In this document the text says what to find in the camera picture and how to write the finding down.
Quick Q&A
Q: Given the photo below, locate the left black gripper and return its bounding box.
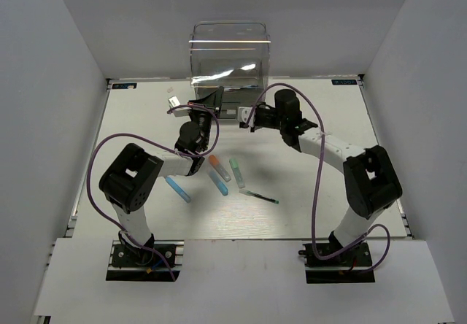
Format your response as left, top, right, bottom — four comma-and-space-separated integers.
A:
187, 87, 224, 151

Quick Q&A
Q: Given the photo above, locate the clear acrylic drawer organizer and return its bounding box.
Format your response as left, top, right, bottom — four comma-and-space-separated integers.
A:
189, 20, 271, 119

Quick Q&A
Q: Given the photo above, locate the green highlighter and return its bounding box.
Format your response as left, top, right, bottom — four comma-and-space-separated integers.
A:
229, 158, 245, 189

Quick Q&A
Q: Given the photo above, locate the green gel pen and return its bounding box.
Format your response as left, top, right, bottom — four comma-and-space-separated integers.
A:
239, 188, 279, 204

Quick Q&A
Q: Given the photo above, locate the blue gel pen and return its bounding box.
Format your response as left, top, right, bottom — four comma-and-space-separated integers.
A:
224, 85, 258, 93

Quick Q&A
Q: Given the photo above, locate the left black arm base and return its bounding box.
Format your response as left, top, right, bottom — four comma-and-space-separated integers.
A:
106, 236, 185, 282

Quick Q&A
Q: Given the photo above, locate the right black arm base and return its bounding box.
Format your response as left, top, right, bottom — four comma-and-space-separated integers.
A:
298, 242, 375, 285

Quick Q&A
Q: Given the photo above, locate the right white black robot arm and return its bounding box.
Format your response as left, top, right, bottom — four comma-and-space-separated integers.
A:
238, 84, 403, 265

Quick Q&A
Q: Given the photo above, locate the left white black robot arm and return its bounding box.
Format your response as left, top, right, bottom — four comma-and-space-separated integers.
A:
99, 86, 224, 265

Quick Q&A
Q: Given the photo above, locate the orange highlighter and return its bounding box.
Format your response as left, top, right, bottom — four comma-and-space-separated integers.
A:
208, 155, 231, 182

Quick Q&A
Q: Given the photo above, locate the blue highlighter middle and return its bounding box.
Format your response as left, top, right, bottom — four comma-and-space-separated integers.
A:
208, 170, 229, 196

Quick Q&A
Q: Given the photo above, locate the right blue table label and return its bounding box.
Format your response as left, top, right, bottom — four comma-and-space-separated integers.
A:
331, 79, 358, 85

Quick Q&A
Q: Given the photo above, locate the blue table label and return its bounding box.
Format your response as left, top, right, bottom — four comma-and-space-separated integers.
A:
331, 79, 358, 85
112, 82, 137, 90

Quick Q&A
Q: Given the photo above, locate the light blue highlighter left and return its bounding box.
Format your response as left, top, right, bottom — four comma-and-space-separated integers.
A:
164, 177, 191, 203

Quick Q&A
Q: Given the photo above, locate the left blue table label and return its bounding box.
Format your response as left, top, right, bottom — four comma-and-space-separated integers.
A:
112, 82, 137, 90

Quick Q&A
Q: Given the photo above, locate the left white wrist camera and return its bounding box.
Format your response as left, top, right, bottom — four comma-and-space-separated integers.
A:
168, 96, 190, 117

